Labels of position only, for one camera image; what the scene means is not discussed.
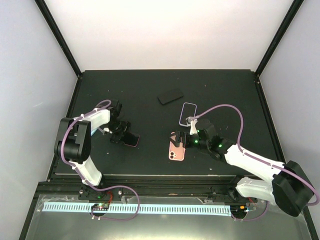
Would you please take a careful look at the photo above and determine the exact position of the white slotted cable duct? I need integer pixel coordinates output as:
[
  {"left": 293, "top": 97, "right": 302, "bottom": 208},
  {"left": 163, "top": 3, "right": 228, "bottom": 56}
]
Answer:
[{"left": 42, "top": 202, "right": 232, "bottom": 217}]

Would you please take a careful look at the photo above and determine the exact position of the left black frame post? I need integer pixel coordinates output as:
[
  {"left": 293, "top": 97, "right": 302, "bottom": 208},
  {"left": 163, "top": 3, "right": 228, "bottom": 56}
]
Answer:
[{"left": 35, "top": 0, "right": 82, "bottom": 77}]

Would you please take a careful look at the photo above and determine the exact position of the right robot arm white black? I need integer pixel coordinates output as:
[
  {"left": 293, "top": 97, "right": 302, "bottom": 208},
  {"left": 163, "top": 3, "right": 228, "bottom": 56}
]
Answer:
[{"left": 168, "top": 119, "right": 316, "bottom": 217}]

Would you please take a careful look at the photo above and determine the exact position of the black frame post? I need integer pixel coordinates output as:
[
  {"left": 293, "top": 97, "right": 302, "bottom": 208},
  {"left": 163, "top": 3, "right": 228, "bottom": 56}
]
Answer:
[
  {"left": 35, "top": 0, "right": 82, "bottom": 77},
  {"left": 254, "top": 0, "right": 306, "bottom": 76}
]

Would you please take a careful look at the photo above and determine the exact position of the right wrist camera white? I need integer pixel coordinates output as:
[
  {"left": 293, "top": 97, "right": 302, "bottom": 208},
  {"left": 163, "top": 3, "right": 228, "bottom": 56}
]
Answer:
[{"left": 185, "top": 116, "right": 198, "bottom": 135}]

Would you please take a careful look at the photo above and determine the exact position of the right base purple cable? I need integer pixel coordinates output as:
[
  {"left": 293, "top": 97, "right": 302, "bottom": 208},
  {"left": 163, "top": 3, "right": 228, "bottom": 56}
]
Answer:
[{"left": 231, "top": 197, "right": 270, "bottom": 223}]

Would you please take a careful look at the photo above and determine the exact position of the pink-edged phone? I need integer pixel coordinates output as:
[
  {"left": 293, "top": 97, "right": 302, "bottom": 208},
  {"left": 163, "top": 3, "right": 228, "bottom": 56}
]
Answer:
[{"left": 125, "top": 132, "right": 140, "bottom": 147}]

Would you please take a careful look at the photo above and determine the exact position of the right black frame post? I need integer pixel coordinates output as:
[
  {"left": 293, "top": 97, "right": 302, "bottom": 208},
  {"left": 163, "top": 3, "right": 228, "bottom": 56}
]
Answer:
[{"left": 254, "top": 0, "right": 306, "bottom": 76}]

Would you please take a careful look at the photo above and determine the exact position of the black front aluminium rail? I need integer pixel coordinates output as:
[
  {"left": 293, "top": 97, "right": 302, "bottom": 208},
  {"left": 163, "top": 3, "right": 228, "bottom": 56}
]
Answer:
[{"left": 37, "top": 174, "right": 276, "bottom": 201}]

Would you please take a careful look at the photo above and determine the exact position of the black phone case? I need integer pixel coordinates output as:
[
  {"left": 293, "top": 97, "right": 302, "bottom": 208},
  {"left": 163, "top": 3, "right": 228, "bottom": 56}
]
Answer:
[{"left": 157, "top": 88, "right": 184, "bottom": 105}]

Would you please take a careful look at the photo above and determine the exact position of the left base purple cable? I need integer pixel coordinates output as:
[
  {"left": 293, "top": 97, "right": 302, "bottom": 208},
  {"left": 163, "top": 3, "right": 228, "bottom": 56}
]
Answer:
[{"left": 90, "top": 185, "right": 141, "bottom": 223}]

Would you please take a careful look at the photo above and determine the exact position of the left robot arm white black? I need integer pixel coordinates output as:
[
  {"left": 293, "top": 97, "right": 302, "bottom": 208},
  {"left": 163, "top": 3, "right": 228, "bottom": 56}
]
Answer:
[{"left": 53, "top": 99, "right": 140, "bottom": 200}]

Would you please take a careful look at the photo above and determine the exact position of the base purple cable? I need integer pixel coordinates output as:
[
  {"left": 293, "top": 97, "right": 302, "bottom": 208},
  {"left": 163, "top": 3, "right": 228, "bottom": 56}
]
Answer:
[
  {"left": 231, "top": 197, "right": 270, "bottom": 223},
  {"left": 90, "top": 185, "right": 141, "bottom": 223}
]

